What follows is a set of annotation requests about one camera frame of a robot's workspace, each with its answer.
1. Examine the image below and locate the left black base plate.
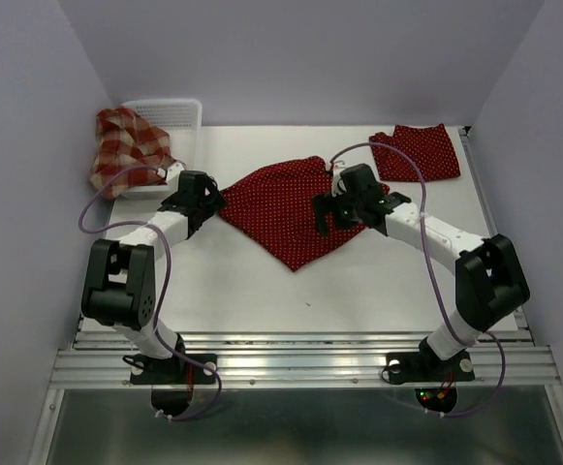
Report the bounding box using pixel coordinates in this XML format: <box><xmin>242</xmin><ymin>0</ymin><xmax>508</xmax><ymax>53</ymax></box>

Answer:
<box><xmin>122</xmin><ymin>354</ymin><xmax>217</xmax><ymax>386</ymax></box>

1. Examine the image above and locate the red polka dot skirt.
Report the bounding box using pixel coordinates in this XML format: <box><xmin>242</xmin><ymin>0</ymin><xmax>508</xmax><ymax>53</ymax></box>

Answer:
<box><xmin>368</xmin><ymin>124</ymin><xmax>460</xmax><ymax>182</ymax></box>
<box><xmin>219</xmin><ymin>156</ymin><xmax>365</xmax><ymax>271</ymax></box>

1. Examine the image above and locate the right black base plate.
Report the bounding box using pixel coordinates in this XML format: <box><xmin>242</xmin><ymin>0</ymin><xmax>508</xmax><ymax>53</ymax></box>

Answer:
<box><xmin>380</xmin><ymin>351</ymin><xmax>475</xmax><ymax>386</ymax></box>

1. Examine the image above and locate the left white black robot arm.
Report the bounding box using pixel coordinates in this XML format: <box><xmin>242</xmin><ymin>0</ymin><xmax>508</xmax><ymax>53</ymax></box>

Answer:
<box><xmin>78</xmin><ymin>170</ymin><xmax>226</xmax><ymax>382</ymax></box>

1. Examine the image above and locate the aluminium rail frame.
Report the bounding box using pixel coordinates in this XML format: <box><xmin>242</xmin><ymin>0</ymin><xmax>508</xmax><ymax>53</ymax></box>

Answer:
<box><xmin>28</xmin><ymin>123</ymin><xmax>563</xmax><ymax>465</ymax></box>

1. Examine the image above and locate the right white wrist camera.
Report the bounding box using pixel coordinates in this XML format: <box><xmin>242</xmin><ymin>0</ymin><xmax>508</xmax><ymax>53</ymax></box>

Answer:
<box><xmin>329</xmin><ymin>162</ymin><xmax>346</xmax><ymax>197</ymax></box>

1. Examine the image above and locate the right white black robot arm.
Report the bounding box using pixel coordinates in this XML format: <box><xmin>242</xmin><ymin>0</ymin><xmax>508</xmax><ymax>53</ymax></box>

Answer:
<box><xmin>312</xmin><ymin>164</ymin><xmax>530</xmax><ymax>378</ymax></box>

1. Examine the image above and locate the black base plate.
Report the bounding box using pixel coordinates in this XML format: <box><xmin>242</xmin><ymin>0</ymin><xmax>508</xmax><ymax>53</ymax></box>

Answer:
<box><xmin>122</xmin><ymin>354</ymin><xmax>217</xmax><ymax>386</ymax></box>
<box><xmin>380</xmin><ymin>351</ymin><xmax>475</xmax><ymax>386</ymax></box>

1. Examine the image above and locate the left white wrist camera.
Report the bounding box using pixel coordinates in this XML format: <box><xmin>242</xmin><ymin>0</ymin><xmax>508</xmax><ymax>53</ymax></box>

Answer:
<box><xmin>156</xmin><ymin>161</ymin><xmax>186</xmax><ymax>187</ymax></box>

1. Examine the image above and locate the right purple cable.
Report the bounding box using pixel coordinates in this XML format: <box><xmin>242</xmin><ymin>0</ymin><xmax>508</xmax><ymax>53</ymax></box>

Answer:
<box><xmin>328</xmin><ymin>142</ymin><xmax>508</xmax><ymax>419</ymax></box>

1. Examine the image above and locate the red cream plaid skirt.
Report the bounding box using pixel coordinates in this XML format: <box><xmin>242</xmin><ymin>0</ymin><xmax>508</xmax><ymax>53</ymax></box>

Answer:
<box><xmin>89</xmin><ymin>107</ymin><xmax>176</xmax><ymax>200</ymax></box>

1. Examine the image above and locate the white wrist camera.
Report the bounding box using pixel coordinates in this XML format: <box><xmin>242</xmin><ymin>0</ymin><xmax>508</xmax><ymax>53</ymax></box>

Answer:
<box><xmin>156</xmin><ymin>161</ymin><xmax>186</xmax><ymax>187</ymax></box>
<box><xmin>329</xmin><ymin>162</ymin><xmax>346</xmax><ymax>197</ymax></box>

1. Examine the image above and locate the purple cable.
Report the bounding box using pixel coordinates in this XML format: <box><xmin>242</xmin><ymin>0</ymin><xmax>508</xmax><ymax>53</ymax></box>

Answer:
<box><xmin>328</xmin><ymin>142</ymin><xmax>508</xmax><ymax>419</ymax></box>
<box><xmin>77</xmin><ymin>165</ymin><xmax>223</xmax><ymax>421</ymax></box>

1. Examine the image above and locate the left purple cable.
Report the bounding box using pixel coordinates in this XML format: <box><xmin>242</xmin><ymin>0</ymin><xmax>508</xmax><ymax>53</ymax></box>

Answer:
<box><xmin>77</xmin><ymin>165</ymin><xmax>223</xmax><ymax>421</ymax></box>

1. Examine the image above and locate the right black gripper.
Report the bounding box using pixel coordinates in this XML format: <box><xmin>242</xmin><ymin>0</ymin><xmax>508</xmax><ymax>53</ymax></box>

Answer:
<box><xmin>311</xmin><ymin>186</ymin><xmax>363</xmax><ymax>237</ymax></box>

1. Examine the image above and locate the white plastic basket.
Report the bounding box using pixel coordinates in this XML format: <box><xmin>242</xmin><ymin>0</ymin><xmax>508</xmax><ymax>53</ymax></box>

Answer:
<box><xmin>122</xmin><ymin>98</ymin><xmax>203</xmax><ymax>201</ymax></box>

